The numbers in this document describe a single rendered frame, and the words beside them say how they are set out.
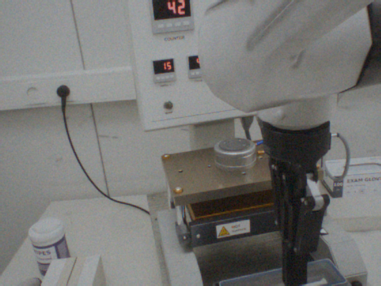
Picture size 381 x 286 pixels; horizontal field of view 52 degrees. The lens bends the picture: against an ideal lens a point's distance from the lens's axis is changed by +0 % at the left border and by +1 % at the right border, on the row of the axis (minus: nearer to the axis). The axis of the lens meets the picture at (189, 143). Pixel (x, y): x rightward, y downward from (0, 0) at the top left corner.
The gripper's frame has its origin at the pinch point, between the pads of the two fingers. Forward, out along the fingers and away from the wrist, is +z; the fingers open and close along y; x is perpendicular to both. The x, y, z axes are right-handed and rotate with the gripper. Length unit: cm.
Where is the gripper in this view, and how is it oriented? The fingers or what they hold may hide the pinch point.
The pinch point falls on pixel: (294, 262)
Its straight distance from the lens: 57.0
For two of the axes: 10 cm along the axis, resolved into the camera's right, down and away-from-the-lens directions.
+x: 9.8, -1.5, 1.2
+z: 0.9, 9.2, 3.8
